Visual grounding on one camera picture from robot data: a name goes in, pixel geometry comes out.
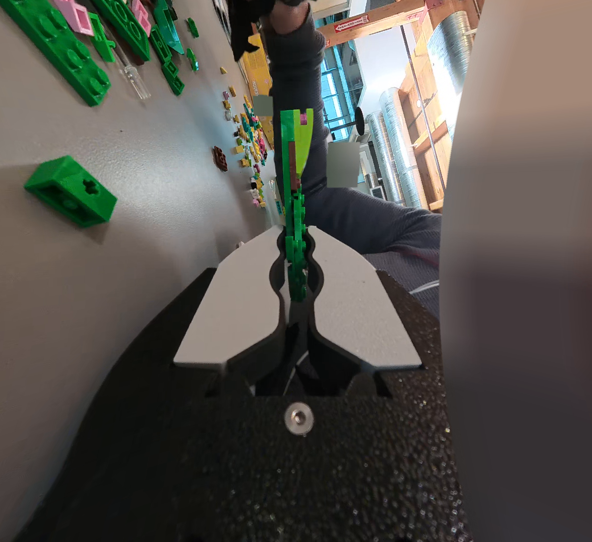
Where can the green holed lego brick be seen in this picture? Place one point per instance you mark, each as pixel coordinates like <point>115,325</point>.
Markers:
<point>69,192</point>

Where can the ribbed silver ventilation duct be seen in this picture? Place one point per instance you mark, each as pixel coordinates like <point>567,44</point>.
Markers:
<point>393,144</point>

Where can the yellow lego box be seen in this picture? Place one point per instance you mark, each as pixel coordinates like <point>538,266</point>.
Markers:
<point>254,70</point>

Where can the clear lego piece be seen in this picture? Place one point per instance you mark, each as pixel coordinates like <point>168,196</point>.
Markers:
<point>134,82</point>

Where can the person's right forearm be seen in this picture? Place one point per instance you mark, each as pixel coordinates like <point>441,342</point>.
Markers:
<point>296,89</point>

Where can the brown lego brick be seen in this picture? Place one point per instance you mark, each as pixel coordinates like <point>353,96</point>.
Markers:
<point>219,158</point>

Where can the green lego plate assembly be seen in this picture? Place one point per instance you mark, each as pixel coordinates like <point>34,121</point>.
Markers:
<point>296,227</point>

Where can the small colourful lego pieces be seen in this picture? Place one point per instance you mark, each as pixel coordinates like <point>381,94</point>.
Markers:
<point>245,135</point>

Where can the large silver ventilation duct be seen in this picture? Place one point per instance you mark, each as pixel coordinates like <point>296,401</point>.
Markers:
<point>449,52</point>

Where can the cluster of green lego parts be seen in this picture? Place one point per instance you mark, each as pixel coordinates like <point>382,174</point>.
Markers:
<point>55,33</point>

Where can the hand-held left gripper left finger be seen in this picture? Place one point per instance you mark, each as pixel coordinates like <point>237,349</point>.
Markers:
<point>227,320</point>

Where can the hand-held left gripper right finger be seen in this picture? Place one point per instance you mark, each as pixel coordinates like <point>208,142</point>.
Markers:
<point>365,320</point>

